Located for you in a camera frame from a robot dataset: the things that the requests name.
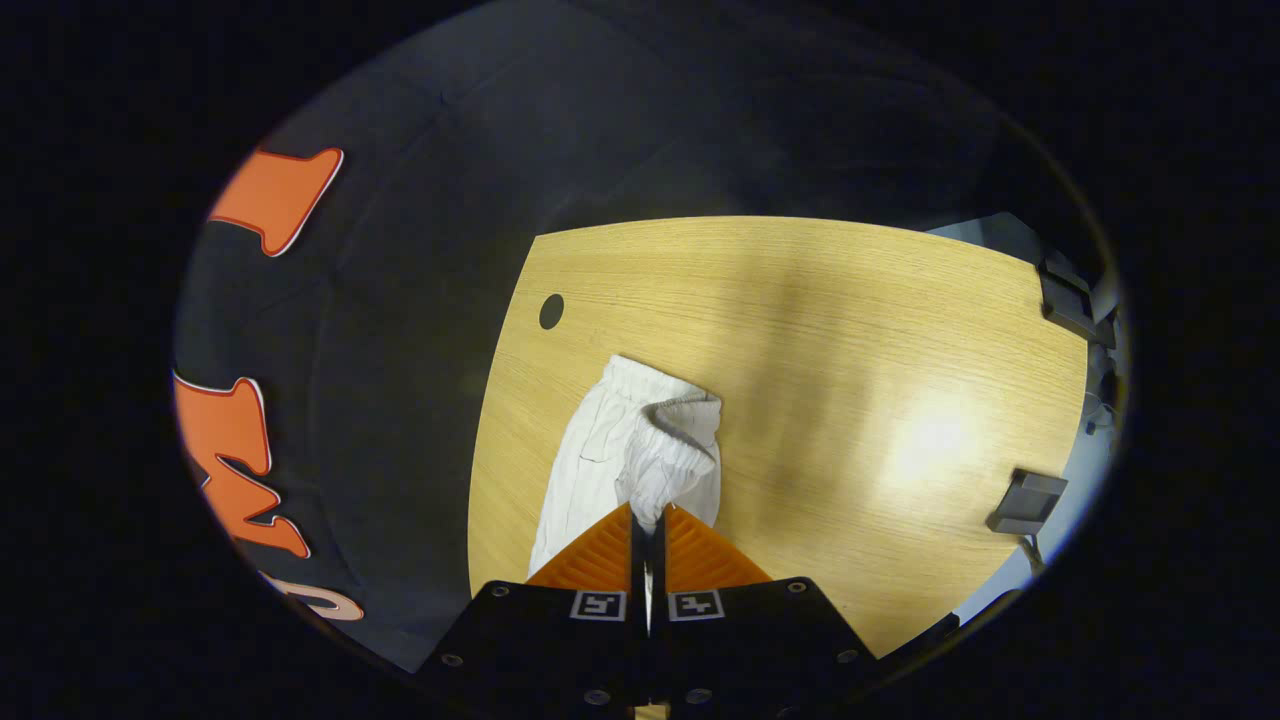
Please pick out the black backdrop cloth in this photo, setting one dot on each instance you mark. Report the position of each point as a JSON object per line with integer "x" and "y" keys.
{"x": 400, "y": 350}

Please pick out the black table clamp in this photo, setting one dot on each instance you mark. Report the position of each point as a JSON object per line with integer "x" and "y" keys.
{"x": 1070, "y": 300}
{"x": 1030, "y": 500}

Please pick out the white jeans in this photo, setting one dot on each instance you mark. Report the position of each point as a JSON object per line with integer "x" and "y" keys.
{"x": 600, "y": 450}

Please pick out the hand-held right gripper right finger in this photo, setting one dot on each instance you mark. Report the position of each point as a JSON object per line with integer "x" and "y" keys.
{"x": 760, "y": 640}

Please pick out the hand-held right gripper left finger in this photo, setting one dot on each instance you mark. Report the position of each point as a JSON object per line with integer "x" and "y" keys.
{"x": 540, "y": 640}

